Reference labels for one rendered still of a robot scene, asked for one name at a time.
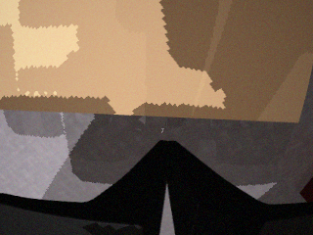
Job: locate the tan rectangular board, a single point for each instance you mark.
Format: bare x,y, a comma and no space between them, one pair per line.
230,59

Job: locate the red cube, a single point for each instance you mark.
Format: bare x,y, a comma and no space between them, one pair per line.
307,191

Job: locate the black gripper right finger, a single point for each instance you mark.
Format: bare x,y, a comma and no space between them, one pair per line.
203,203

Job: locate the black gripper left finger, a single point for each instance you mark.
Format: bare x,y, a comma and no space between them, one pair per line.
132,206

